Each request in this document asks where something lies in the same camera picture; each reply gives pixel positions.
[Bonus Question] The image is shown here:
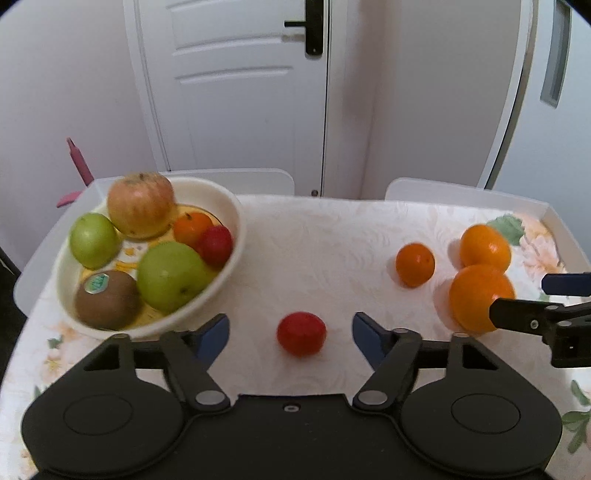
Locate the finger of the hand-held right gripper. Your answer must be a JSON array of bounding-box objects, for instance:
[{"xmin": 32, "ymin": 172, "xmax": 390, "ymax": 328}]
[
  {"xmin": 542, "ymin": 272, "xmax": 591, "ymax": 296},
  {"xmin": 488, "ymin": 298, "xmax": 591, "ymax": 334}
]

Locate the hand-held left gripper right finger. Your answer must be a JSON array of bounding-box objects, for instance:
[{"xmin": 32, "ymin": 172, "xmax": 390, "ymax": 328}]
[{"xmin": 352, "ymin": 312, "xmax": 514, "ymax": 411}]

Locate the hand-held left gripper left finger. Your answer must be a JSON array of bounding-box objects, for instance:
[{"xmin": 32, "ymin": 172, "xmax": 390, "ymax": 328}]
[{"xmin": 65, "ymin": 314, "xmax": 232, "ymax": 414}]

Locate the large orange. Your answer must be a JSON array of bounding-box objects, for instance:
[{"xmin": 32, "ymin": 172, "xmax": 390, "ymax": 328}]
[
  {"xmin": 449, "ymin": 264, "xmax": 516, "ymax": 334},
  {"xmin": 460, "ymin": 224, "xmax": 512, "ymax": 273}
]

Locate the red cherry tomato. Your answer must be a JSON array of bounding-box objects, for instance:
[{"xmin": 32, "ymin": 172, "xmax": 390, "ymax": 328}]
[
  {"xmin": 198, "ymin": 225, "xmax": 233, "ymax": 267},
  {"xmin": 277, "ymin": 312, "xmax": 328, "ymax": 357}
]

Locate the large green fruit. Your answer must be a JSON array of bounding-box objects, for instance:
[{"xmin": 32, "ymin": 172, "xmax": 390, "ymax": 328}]
[{"xmin": 137, "ymin": 242, "xmax": 218, "ymax": 312}]

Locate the brown kiwi with green sticker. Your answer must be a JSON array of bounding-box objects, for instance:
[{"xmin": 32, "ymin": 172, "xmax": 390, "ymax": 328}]
[{"xmin": 75, "ymin": 271, "xmax": 141, "ymax": 330}]

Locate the small tangerine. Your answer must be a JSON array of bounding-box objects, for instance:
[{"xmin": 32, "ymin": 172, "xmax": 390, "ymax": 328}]
[
  {"xmin": 396, "ymin": 243, "xmax": 435, "ymax": 288},
  {"xmin": 174, "ymin": 212, "xmax": 214, "ymax": 250}
]

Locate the cream bowl with duck print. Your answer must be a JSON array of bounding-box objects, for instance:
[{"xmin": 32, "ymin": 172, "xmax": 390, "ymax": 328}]
[{"xmin": 54, "ymin": 178, "xmax": 245, "ymax": 342}]

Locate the yellow-red apple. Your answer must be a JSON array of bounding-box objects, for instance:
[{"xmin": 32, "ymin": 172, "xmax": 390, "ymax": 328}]
[{"xmin": 107, "ymin": 172, "xmax": 177, "ymax": 240}]

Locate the small green fruit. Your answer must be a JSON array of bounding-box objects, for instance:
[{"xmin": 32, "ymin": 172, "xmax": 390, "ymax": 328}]
[{"xmin": 69, "ymin": 213, "xmax": 122, "ymax": 271}]

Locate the floral white tablecloth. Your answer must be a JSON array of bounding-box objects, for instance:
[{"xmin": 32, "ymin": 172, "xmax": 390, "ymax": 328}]
[{"xmin": 0, "ymin": 194, "xmax": 591, "ymax": 480}]

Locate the white refrigerator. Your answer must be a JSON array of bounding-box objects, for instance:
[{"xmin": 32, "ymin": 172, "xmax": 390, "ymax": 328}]
[{"xmin": 478, "ymin": 0, "xmax": 591, "ymax": 217}]

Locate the white tray table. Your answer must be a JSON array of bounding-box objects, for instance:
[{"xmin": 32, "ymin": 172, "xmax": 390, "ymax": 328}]
[{"xmin": 14, "ymin": 168, "xmax": 591, "ymax": 319}]

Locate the pink stand behind table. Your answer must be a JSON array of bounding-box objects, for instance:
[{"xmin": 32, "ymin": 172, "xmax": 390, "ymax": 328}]
[{"xmin": 56, "ymin": 137, "xmax": 95, "ymax": 208}]

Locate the dark cloth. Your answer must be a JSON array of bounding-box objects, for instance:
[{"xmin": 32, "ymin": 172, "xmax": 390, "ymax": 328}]
[{"xmin": 0, "ymin": 244, "xmax": 21, "ymax": 319}]

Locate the white panelled door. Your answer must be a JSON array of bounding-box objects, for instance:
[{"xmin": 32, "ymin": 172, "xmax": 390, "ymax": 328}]
[{"xmin": 122, "ymin": 0, "xmax": 331, "ymax": 195}]

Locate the black door handle lock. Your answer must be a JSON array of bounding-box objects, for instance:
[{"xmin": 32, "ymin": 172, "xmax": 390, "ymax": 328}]
[{"xmin": 284, "ymin": 0, "xmax": 325, "ymax": 58}]

